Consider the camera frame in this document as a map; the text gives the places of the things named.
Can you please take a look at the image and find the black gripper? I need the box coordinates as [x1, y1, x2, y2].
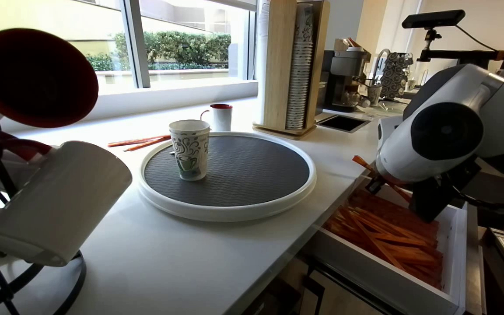
[409, 158, 481, 225]

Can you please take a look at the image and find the white open drawer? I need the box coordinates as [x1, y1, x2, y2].
[306, 176, 486, 315]

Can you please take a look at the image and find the round white tray grey mat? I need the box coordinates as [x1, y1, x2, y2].
[136, 130, 318, 225]

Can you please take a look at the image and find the orange packets heap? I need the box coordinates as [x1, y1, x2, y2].
[321, 188, 444, 291]

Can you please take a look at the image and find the black square counter inset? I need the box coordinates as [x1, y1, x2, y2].
[318, 114, 370, 135]

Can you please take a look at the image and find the small grey cup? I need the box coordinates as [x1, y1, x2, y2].
[365, 81, 383, 109]

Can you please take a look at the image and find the dark cabinet under counter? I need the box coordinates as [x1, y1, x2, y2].
[241, 251, 405, 315]

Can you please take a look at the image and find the black coffee machine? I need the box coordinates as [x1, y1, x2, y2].
[320, 37, 372, 114]

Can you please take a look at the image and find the tall white book box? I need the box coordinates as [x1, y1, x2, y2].
[251, 0, 332, 139]

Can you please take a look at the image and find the white mug red inside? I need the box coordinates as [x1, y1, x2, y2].
[197, 102, 234, 134]

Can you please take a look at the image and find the paper cup green print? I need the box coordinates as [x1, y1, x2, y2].
[167, 120, 211, 183]

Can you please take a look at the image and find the green hedge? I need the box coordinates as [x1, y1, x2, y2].
[83, 32, 232, 74]

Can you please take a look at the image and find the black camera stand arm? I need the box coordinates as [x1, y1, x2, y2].
[416, 27, 504, 71]

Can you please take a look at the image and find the black camera bar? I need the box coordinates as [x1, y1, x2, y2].
[400, 9, 467, 32]

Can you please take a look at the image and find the white window frame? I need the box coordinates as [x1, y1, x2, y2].
[0, 0, 260, 137]

